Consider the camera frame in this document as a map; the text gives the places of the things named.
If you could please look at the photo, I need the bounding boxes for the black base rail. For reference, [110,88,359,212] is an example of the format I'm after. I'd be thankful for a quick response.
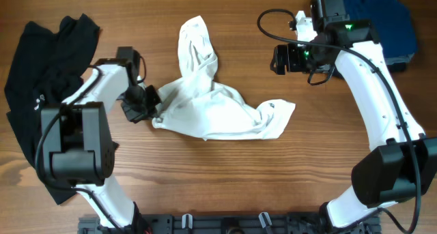
[77,211,382,234]

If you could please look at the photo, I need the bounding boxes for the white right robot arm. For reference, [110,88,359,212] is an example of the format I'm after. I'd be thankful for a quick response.
[270,12,436,233]

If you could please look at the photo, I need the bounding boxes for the folded blue shirt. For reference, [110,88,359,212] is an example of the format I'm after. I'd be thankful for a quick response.
[343,0,418,58]

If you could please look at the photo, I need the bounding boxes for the crumpled black t-shirt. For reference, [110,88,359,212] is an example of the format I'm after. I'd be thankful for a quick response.
[3,13,119,205]

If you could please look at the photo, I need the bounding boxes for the white printed t-shirt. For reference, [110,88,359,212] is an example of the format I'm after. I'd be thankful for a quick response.
[152,16,296,141]

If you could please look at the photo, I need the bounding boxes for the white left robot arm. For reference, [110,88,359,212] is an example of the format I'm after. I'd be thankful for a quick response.
[35,57,160,233]

